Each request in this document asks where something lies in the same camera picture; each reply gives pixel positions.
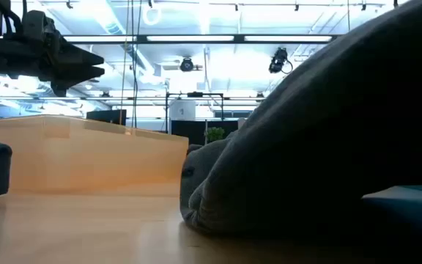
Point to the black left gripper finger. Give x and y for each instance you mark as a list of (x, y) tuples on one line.
[(84, 72), (83, 58)]

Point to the light grey knit hat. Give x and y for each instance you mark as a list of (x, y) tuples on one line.
[(200, 165)]

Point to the translucent orange plastic bin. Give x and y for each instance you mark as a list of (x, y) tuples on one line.
[(86, 157)]

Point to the round black ceiling lamp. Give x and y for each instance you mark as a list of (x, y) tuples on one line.
[(187, 65)]

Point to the green potted plant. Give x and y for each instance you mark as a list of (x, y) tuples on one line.
[(214, 134)]

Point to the blue plastic bin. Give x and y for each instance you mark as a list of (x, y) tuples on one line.
[(409, 209)]

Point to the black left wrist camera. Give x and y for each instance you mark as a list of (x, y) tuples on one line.
[(37, 23)]

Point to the black metal stand frame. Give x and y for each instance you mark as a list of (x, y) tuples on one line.
[(166, 110)]

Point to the black overhead frame bar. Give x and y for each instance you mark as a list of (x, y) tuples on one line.
[(196, 38)]

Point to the black partition wall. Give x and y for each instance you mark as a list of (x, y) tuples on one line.
[(189, 132)]

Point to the black hanging camera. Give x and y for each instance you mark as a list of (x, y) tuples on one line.
[(278, 60)]

